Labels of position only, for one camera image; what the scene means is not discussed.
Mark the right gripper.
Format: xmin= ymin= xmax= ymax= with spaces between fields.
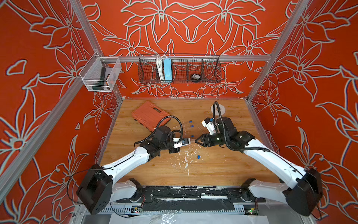
xmin=193 ymin=133 xmax=229 ymax=147

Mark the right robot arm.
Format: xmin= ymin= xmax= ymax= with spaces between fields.
xmin=195 ymin=117 xmax=323 ymax=217

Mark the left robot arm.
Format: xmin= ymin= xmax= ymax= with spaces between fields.
xmin=76 ymin=126 xmax=191 ymax=215

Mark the orange plastic tool case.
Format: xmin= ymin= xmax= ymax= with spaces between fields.
xmin=131 ymin=101 xmax=169 ymax=132

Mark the white foam tape roll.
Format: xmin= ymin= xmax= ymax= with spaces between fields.
xmin=215 ymin=104 xmax=226 ymax=114

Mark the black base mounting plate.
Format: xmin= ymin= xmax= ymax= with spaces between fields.
xmin=134 ymin=186 xmax=266 ymax=212

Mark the light blue box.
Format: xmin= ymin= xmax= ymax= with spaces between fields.
xmin=163 ymin=58 xmax=172 ymax=83

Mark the dark green tool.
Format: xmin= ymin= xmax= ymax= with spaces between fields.
xmin=92 ymin=67 xmax=106 ymax=91

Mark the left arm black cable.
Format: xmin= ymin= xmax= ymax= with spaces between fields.
xmin=66 ymin=115 xmax=184 ymax=205

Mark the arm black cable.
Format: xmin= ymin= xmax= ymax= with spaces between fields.
xmin=66 ymin=115 xmax=184 ymax=205
xmin=212 ymin=101 xmax=322 ymax=220

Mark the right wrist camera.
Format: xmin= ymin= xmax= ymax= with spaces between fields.
xmin=202 ymin=118 xmax=217 ymax=135

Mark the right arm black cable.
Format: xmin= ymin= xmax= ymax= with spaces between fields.
xmin=212 ymin=101 xmax=322 ymax=220

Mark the black wire basket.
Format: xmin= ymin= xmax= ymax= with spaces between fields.
xmin=138 ymin=53 xmax=222 ymax=84

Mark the white cable bundle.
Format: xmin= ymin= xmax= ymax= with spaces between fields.
xmin=156 ymin=55 xmax=165 ymax=81

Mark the clear acrylic wall box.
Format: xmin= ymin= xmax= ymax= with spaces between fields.
xmin=80 ymin=52 xmax=122 ymax=92

